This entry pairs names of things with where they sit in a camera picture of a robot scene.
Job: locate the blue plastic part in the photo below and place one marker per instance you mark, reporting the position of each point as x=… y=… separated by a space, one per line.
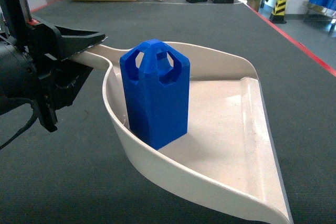
x=156 y=83

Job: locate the yellow black traffic cone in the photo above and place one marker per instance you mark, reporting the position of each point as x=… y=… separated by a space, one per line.
x=278 y=13

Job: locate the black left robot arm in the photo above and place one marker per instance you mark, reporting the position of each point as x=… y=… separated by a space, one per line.
x=12 y=64

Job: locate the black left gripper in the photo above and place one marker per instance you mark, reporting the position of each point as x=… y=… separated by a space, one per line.
x=50 y=82

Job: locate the beige plastic dustpan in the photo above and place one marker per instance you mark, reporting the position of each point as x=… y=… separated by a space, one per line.
x=227 y=160

